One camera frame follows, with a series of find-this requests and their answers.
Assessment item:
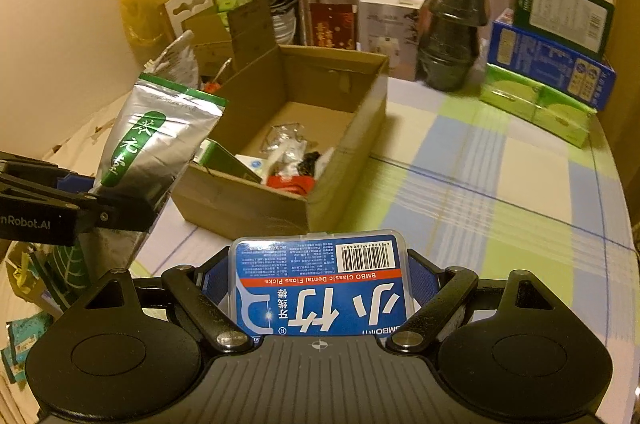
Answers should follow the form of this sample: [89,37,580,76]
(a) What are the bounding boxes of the blue dental floss box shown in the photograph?
[229,229,419,338]

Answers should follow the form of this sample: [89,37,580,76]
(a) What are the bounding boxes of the green tissue pack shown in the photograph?
[479,64,544,123]
[532,84,599,149]

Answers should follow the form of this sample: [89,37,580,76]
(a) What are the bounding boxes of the silver green tea pouch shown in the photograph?
[42,73,229,312]

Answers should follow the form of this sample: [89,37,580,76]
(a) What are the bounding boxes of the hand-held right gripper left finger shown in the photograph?
[60,249,256,352]

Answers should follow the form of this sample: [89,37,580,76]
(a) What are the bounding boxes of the brown carton with open flaps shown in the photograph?
[182,0,279,81]

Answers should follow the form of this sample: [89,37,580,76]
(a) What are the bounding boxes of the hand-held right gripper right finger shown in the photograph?
[387,249,581,350]

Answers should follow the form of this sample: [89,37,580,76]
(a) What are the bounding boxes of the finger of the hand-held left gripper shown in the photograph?
[0,153,98,207]
[75,195,171,235]

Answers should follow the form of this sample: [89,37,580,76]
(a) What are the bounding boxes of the white cardboard cutout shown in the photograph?
[164,0,217,38]

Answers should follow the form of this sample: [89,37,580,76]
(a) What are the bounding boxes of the black white striped bag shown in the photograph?
[262,0,301,46]

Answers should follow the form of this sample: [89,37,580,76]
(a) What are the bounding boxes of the green white medicine box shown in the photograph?
[192,139,264,185]

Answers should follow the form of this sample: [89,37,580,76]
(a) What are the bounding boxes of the dark red gift box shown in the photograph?
[308,3,359,50]

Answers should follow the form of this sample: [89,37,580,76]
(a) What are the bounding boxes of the teal packet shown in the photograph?
[4,313,52,386]

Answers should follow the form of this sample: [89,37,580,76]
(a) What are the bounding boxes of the white medicine box blue print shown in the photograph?
[235,154,271,183]

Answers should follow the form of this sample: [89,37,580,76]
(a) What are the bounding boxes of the white humidifier box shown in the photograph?
[357,0,431,82]

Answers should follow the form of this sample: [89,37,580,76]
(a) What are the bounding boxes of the large blue carton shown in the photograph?
[487,19,617,111]

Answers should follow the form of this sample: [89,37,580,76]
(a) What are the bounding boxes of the crumpled silver foil bag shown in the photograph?
[145,29,202,91]

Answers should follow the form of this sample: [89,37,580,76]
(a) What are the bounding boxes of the dark green carton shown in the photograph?
[515,0,616,61]

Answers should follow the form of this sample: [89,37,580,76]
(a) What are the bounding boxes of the stacked dark plastic pots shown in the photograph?
[417,0,489,93]

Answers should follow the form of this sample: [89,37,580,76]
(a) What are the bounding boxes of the small red packet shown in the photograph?
[266,174,314,196]

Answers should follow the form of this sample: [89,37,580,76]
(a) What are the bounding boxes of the plaid cloth desktop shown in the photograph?
[135,77,640,285]

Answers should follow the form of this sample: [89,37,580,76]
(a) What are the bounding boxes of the brown cardboard box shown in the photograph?
[171,44,390,239]

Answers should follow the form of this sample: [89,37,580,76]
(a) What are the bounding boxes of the yellow plastic bag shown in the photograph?
[121,0,181,66]

